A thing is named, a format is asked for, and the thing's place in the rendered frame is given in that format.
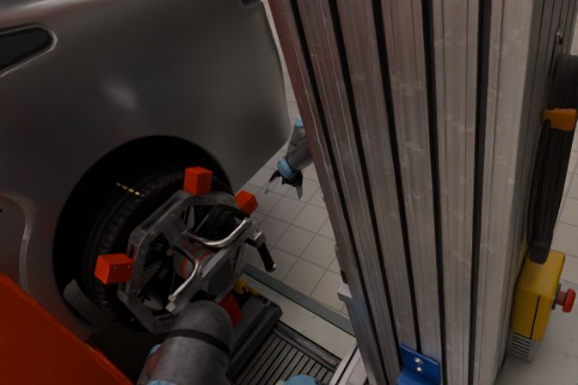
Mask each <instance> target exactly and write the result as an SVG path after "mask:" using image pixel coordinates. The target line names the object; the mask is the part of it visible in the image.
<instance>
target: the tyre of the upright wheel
mask: <svg viewBox="0 0 578 385"><path fill-rule="evenodd" d="M186 168H192V167H191V166H188V165H187V164H185V163H182V162H178V161H174V160H168V159H166V160H165V159H161V160H160V159H156V160H150V161H147V162H141V163H138V164H135V165H133V166H132V167H129V168H127V169H125V170H123V171H121V172H120V173H119V174H117V175H115V176H114V177H113V179H110V180H109V181H108V182H107V183H106V185H103V186H102V187H101V188H100V189H99V192H97V193H96V194H95V195H94V196H93V198H92V200H90V201H89V203H88V204H87V207H85V209H84V211H83V214H82V215H81V216H80V218H79V220H78V222H79V223H78V224H77V226H76V231H75V232H74V236H73V240H72V244H71V267H72V271H73V275H74V278H75V280H76V282H77V285H78V287H79V288H80V289H81V291H82V293H83V294H84V295H85V296H86V297H87V298H88V299H89V300H90V301H91V302H92V303H94V304H95V305H96V306H97V307H98V308H99V309H100V310H101V311H102V312H103V313H105V314H106V315H107V316H108V317H109V318H110V319H111V320H112V321H114V322H115V323H116V324H117V325H119V326H120V327H123V328H125V329H126V330H129V331H132V332H135V333H151V332H150V331H149V330H148V329H147V328H146V327H144V326H143V325H142V323H141V322H140V321H139V320H138V318H137V317H136V316H135V315H134V314H133V313H132V312H131V310H130V309H129V308H128V307H127V306H126V305H125V304H124V303H123V302H122V301H121V300H120V299H119V298H118V297H117V296H116V294H117V290H118V289H117V286H119V283H113V284H104V283H103V282H102V281H101V280H100V279H99V278H98V277H97V276H95V268H96V263H97V260H98V256H99V255H105V254H125V252H126V249H127V245H128V239H129V238H130V234H131V232H132V231H134V230H135V228H136V227H138V226H139V225H140V224H141V223H142V222H143V221H144V220H145V219H146V218H147V217H148V215H149V214H150V213H152V212H153V211H154V210H155V209H156V208H157V207H158V206H159V205H161V204H162V203H164V202H165V201H167V200H168V199H169V198H170V197H171V196H173V194H174V193H176V192H177V191H178V190H183V187H184V177H185V169H186ZM211 191H215V192H217V191H220V192H225V193H229V194H230V195H232V196H234V198H235V197H236V196H235V195H234V193H233V192H232V190H231V189H230V188H229V187H228V186H227V185H226V184H225V183H224V182H223V181H222V180H220V179H219V178H217V177H215V176H212V184H211Z"/></svg>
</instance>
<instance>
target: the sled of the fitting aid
mask: <svg viewBox="0 0 578 385"><path fill-rule="evenodd" d="M247 289H249V291H248V292H249V293H250V294H251V295H252V297H254V298H255V299H257V300H258V301H260V302H262V303H264V304H265V305H266V306H267V312H266V313H265V314H264V315H263V316H262V318H261V319H260V320H259V321H258V322H257V323H256V324H255V326H254V327H253V328H252V330H251V331H250V332H249V334H248V335H247V336H246V337H245V339H244V340H243V341H242V343H241V344H240V345H239V346H238V348H237V349H236V350H235V351H234V352H233V353H232V354H231V356H230V360H229V363H228V366H227V369H226V372H225V376H226V377H227V378H228V379H230V380H231V379H232V378H233V377H234V376H235V374H236V373H237V372H238V371H239V370H240V369H241V367H242V366H243V365H244V363H245V362H246V361H247V359H248V358H249V357H250V355H251V354H252V353H253V351H254V350H255V349H256V347H257V346H258V345H259V344H260V343H261V342H262V340H263V339H264V338H265V336H266V335H267V334H268V332H269V331H270V330H271V328H272V327H273V326H274V324H275V323H276V322H277V320H278V319H279V318H280V317H281V316H282V314H283V312H282V310H281V308H280V306H279V305H278V304H277V303H275V302H273V301H271V300H269V299H268V298H266V297H265V296H263V295H262V294H260V293H259V292H258V291H256V290H254V289H252V288H251V287H247Z"/></svg>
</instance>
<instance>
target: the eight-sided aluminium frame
mask: <svg viewBox="0 0 578 385"><path fill-rule="evenodd" d="M216 204H224V205H229V206H234V207H236V208H237V209H239V210H240V208H239V206H238V204H237V201H236V200H235V198H234V196H232V195H230V194H229V193H227V192H220V191H217V192H215V191H210V194H208V195H201V196H197V197H196V194H195V193H192V192H190V191H188V190H186V189H184V190H178V191H177V192H176V193H174V194H173V196H171V197H170V198H169V199H168V200H167V201H166V202H165V203H163V204H162V205H161V206H160V207H159V208H158V209H157V210H155V211H154V212H153V213H152V214H151V215H150V216H149V217H147V218H146V219H145V220H144V221H143V222H142V223H141V224H140V225H139V226H138V227H136V228H135V230H134V231H132V232H131V234H130V238H129V239H128V245H127V250H126V256H127V257H129V258H130V259H131V260H133V261H134V265H133V269H132V276H131V279H130V281H126V282H119V286H117V289H118V290H117V294H116V296H117V297H118V298H119V299H120V300H121V301H122V302H123V303H124V304H125V305H126V306H127V307H128V308H129V309H130V310H131V312H132V313H133V314H134V315H135V316H136V317H137V318H138V320H139V321H140V322H141V323H142V325H143V326H144V327H146V328H147V329H148V330H149V331H150V332H151V333H153V334H154V335H158V334H163V333H167V332H170V329H171V328H172V326H173V324H174V323H175V319H176V318H177V315H176V316H174V317H173V316H172V315H170V314H166V315H159V316H154V315H153V314H152V313H151V312H150V310H149V309H147V308H146V307H145V305H144V304H143V303H142V302H141V301H140V299H139V298H138V297H137V294H138V288H139V285H140V280H141V277H142V273H143V270H144V266H145V259H146V255H147V252H148V247H149V244H150V243H151V241H153V240H154V239H155V238H156V237H157V236H158V235H159V234H160V233H161V232H162V230H163V229H164V228H165V227H168V226H169V225H170V224H171V223H172V222H173V221H174V219H175V218H176V217H177V216H178V215H179V216H180V215H181V214H182V213H183V212H184V211H185V210H186V209H187V208H188V207H189V206H190V205H216ZM227 219H228V221H229V222H230V224H231V227H232V228H233V229H234V228H235V227H236V226H237V225H238V224H239V223H240V222H241V221H242V220H240V219H238V218H236V217H233V216H230V217H228V218H227ZM247 246H248V243H246V242H243V244H242V245H241V246H240V247H239V248H238V249H237V250H236V251H235V252H234V253H233V254H232V256H231V257H230V258H229V259H228V260H227V261H228V262H229V263H231V264H232V265H233V268H234V276H233V279H232V281H231V284H230V286H229V287H228V288H227V289H226V290H225V291H224V292H223V293H221V294H220V295H217V296H212V295H210V294H209V293H207V292H206V293H205V294H204V296H203V297H202V298H201V299H200V300H208V301H212V302H215V303H217V304H219V303H220V302H221V301H222V299H223V298H224V297H225V296H226V295H227V294H228V293H229V291H230V290H231V289H232V288H233V287H235V285H236V283H237V282H238V279H239V278H240V272H241V269H242V266H243V260H244V256H245V253H246V249H247ZM200 300H199V301H200Z"/></svg>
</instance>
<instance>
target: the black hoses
mask: <svg viewBox="0 0 578 385"><path fill-rule="evenodd" d="M230 216H233V217H236V218H238V219H240V220H243V219H244V218H245V217H246V218H250V215H249V213H247V212H245V211H241V210H239V209H237V208H236V207H234V206H229V205H224V204H216V205H214V206H213V207H212V208H211V210H210V212H209V214H208V218H207V220H206V227H205V228H204V229H203V230H201V232H200V234H201V236H203V237H205V238H207V239H211V240H213V239H214V238H215V237H216V235H215V233H214V231H215V230H216V229H218V228H219V227H221V226H222V225H223V224H224V223H225V221H226V220H227V218H228V217H230Z"/></svg>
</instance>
